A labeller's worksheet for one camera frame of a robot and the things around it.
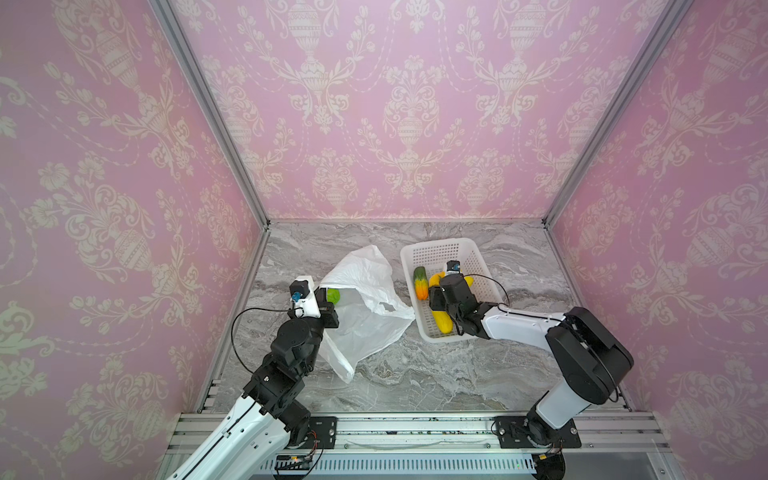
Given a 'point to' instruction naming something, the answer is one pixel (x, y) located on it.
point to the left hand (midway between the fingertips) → (328, 287)
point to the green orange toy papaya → (421, 283)
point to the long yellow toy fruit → (443, 321)
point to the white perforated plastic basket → (423, 259)
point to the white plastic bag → (370, 322)
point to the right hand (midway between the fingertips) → (436, 289)
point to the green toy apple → (333, 295)
